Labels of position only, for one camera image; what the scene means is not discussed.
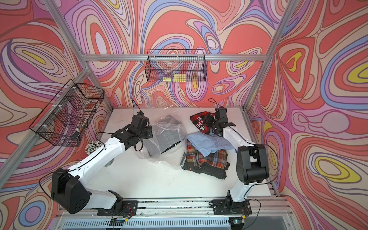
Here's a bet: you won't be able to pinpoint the clear plastic vacuum bag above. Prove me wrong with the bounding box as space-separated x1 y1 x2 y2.
135 108 187 170

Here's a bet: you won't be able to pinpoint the black wire basket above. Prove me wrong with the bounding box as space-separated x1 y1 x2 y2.
145 48 208 83
29 79 105 147

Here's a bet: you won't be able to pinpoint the bundle of white sticks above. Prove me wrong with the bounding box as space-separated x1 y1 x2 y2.
85 141 104 155

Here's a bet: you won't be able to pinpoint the black wire basket left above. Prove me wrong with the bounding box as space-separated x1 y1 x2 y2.
29 79 105 147

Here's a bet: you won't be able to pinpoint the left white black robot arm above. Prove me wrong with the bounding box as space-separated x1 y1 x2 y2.
51 112 153 216

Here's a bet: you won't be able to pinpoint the black wire basket back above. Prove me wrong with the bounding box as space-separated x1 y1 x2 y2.
145 48 208 83

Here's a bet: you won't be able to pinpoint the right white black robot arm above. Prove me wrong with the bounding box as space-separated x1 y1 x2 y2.
203 107 269 213

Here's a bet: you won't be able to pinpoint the light blue shirt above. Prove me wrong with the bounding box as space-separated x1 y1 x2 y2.
187 132 234 157

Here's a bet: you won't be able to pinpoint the yellow sticky note blocks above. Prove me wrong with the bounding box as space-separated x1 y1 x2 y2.
163 74 186 82

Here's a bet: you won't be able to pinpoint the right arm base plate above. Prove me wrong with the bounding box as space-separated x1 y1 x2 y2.
209 199 252 217

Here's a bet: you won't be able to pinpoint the red black buffalo plaid shirt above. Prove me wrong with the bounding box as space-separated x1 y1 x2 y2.
190 111 215 134

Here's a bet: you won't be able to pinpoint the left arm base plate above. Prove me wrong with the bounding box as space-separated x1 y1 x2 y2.
97 200 138 218

